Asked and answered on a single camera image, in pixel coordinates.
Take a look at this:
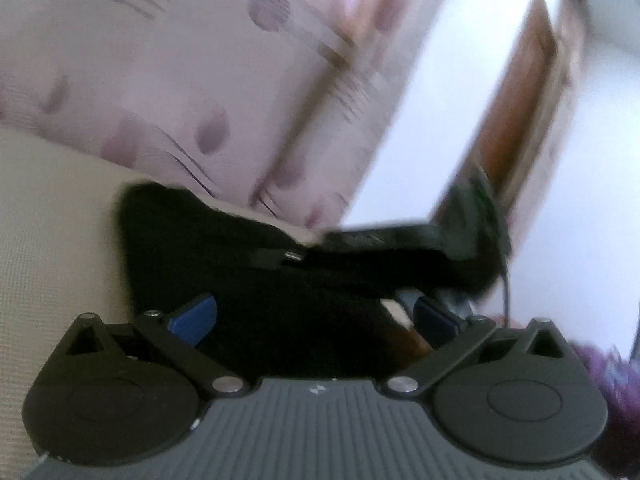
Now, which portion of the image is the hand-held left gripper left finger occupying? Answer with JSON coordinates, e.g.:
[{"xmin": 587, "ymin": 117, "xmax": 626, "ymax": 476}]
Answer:
[{"xmin": 65, "ymin": 294, "xmax": 247, "ymax": 400}]

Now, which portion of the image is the black small garment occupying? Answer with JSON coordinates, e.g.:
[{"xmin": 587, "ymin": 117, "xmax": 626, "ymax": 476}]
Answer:
[{"xmin": 117, "ymin": 182, "xmax": 506, "ymax": 382}]

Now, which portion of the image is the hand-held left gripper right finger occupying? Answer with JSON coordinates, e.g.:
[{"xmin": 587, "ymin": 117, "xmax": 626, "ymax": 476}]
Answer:
[{"xmin": 382, "ymin": 297, "xmax": 571, "ymax": 401}]

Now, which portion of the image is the purple patterned cloth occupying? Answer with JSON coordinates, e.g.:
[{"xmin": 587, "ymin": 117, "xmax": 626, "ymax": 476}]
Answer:
[{"xmin": 569, "ymin": 340, "xmax": 640, "ymax": 463}]

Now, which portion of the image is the brown wooden door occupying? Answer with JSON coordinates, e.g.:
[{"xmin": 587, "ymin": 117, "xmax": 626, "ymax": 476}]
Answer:
[{"xmin": 434, "ymin": 0, "xmax": 588, "ymax": 241}]

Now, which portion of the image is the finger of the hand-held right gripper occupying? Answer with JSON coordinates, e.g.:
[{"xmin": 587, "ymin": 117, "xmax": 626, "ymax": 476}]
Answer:
[{"xmin": 249, "ymin": 221, "xmax": 442, "ymax": 272}]

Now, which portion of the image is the black cable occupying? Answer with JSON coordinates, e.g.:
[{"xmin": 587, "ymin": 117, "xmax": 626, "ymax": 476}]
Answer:
[{"xmin": 499, "ymin": 255, "xmax": 515, "ymax": 323}]

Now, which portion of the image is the pink patterned curtain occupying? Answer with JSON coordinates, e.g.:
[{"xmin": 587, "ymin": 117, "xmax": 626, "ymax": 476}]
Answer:
[{"xmin": 0, "ymin": 0, "xmax": 468, "ymax": 231}]

